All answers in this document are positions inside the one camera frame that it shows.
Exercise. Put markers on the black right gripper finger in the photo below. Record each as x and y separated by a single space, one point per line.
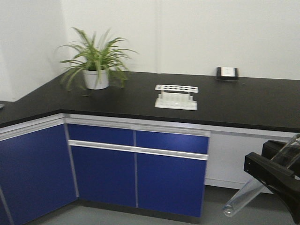
267 171
289 155

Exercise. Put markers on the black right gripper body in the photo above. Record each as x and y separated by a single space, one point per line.
289 194

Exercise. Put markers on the tall clear test tube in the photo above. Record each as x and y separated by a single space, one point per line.
254 187

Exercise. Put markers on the white socket in black box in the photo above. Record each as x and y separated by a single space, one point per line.
227 73

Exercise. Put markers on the white test tube rack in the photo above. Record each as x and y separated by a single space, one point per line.
176 97

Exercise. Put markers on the blue lab cabinet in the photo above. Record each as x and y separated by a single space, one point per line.
49 161

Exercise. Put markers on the green potted plant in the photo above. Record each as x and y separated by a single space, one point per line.
96 62

